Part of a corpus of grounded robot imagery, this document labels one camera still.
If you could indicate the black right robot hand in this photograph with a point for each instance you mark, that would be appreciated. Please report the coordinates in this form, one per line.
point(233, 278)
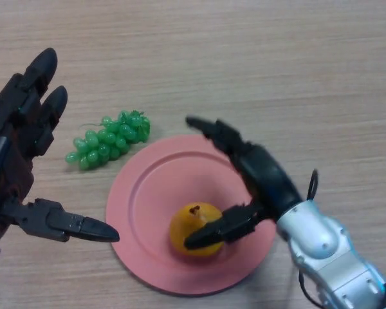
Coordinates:
point(267, 177)

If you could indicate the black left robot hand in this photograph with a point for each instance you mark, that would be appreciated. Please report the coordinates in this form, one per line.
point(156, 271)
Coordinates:
point(9, 161)

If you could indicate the yellow pear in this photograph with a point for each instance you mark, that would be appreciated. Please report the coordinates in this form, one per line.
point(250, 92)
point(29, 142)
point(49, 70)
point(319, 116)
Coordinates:
point(186, 225)

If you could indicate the pink round plate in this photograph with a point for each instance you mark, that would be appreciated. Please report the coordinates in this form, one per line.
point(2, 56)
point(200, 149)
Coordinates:
point(148, 199)

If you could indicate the green grape bunch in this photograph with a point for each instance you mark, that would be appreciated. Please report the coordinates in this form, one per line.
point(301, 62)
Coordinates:
point(109, 141)

